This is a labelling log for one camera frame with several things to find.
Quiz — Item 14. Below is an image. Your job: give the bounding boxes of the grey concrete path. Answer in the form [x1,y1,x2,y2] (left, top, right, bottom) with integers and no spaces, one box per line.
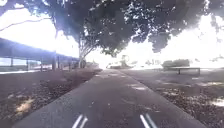
[11,68,208,128]

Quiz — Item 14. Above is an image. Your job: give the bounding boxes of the large leafy tree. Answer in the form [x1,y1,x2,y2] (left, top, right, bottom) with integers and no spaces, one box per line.
[0,0,224,70]

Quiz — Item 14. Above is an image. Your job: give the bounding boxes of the dark bushes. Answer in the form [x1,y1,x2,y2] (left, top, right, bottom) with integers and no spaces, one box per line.
[161,58,191,70]

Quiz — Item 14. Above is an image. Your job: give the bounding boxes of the robot's own part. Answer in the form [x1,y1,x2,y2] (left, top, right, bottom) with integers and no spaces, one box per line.
[71,114,89,128]
[139,113,158,128]

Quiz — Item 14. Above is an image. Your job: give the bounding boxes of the bench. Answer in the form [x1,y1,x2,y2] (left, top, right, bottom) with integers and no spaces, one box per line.
[176,67,202,76]

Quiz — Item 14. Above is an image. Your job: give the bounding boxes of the leaf-strewn bare ground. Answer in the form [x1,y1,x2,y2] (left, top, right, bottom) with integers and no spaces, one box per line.
[120,68,224,128]
[0,68,103,128]

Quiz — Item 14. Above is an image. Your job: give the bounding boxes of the long low dark-roofed building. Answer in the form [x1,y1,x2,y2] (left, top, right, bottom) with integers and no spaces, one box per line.
[0,37,80,73]

